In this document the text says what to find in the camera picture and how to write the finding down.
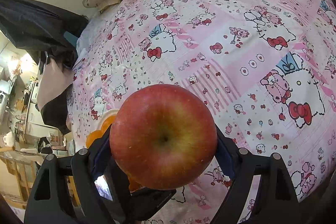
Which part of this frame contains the white refrigerator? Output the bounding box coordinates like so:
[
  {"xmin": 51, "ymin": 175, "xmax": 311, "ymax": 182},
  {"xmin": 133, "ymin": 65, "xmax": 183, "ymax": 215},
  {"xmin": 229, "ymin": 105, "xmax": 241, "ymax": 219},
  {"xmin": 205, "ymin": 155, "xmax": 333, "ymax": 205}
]
[{"xmin": 25, "ymin": 80, "xmax": 59, "ymax": 133}]

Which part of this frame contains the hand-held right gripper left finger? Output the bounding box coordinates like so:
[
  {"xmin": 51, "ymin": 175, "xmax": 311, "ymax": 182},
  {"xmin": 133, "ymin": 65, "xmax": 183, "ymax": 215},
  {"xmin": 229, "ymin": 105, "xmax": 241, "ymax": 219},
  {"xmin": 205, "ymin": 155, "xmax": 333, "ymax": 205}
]
[{"xmin": 24, "ymin": 125, "xmax": 132, "ymax": 224}]

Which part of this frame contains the pink and black cloth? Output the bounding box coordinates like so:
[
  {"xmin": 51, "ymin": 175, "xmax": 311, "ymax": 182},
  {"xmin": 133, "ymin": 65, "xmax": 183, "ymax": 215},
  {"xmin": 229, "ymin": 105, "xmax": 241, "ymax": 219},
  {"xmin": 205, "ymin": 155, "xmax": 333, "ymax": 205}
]
[{"xmin": 36, "ymin": 57, "xmax": 76, "ymax": 136}]

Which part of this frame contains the red apple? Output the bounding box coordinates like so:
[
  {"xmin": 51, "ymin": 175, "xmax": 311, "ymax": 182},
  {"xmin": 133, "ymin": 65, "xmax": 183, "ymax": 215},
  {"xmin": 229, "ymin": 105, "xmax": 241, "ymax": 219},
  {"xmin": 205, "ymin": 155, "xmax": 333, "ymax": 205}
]
[{"xmin": 109, "ymin": 84, "xmax": 218, "ymax": 190}]

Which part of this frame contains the wooden shelf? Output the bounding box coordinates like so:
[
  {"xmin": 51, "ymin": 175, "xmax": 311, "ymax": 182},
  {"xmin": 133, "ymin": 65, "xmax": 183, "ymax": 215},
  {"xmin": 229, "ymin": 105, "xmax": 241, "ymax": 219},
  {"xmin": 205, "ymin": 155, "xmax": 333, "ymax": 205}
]
[{"xmin": 0, "ymin": 151, "xmax": 30, "ymax": 202}]

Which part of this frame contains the cluttered kitchen counter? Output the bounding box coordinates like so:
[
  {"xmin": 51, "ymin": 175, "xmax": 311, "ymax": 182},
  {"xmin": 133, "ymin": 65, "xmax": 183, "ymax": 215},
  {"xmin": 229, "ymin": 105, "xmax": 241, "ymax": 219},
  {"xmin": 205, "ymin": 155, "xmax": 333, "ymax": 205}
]
[{"xmin": 0, "ymin": 67, "xmax": 27, "ymax": 140}]

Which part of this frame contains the black jacket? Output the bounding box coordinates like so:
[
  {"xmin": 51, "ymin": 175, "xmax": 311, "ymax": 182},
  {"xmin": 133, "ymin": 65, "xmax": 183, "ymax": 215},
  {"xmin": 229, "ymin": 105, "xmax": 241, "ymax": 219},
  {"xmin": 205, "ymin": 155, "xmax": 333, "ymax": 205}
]
[{"xmin": 0, "ymin": 0, "xmax": 90, "ymax": 69}]

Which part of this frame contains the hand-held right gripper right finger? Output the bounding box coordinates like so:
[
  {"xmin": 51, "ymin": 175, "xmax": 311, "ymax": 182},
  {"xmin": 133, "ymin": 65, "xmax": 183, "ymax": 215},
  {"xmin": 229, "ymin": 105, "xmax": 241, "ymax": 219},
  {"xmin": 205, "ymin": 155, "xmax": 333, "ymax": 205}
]
[{"xmin": 210, "ymin": 124, "xmax": 307, "ymax": 224}]

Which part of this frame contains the white bowl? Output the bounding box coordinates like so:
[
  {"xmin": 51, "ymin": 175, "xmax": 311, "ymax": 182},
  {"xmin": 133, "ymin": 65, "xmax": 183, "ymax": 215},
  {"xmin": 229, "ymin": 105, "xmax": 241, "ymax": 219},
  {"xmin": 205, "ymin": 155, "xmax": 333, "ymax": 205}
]
[{"xmin": 104, "ymin": 108, "xmax": 124, "ymax": 132}]

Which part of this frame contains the pink cartoon printed blanket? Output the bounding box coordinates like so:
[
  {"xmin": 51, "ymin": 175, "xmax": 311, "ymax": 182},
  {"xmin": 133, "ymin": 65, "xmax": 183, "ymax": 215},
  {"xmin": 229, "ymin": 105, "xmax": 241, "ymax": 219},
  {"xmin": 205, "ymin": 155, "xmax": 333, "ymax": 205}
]
[{"xmin": 67, "ymin": 0, "xmax": 336, "ymax": 224}]

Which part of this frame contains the large orange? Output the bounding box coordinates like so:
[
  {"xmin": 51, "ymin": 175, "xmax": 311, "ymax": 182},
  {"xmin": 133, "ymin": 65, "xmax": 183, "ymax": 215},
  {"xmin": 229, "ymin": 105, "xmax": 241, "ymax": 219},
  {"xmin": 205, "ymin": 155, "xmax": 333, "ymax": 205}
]
[{"xmin": 86, "ymin": 119, "xmax": 114, "ymax": 149}]

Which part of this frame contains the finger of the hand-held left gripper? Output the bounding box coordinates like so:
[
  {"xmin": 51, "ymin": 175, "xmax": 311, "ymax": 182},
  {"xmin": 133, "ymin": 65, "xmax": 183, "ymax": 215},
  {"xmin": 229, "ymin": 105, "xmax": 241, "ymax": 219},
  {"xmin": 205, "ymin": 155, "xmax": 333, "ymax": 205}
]
[{"xmin": 130, "ymin": 187, "xmax": 177, "ymax": 223}]

